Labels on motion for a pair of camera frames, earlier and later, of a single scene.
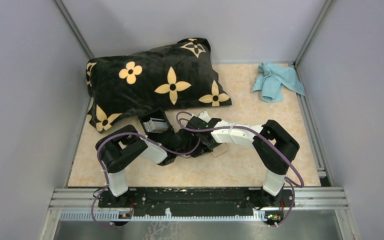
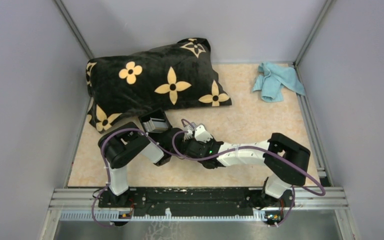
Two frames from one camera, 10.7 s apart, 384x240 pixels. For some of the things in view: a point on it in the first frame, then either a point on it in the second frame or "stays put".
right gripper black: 213,145 -> 211,141
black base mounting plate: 194,201 stays put
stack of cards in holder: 156,124 stays put
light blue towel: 275,77 stays put
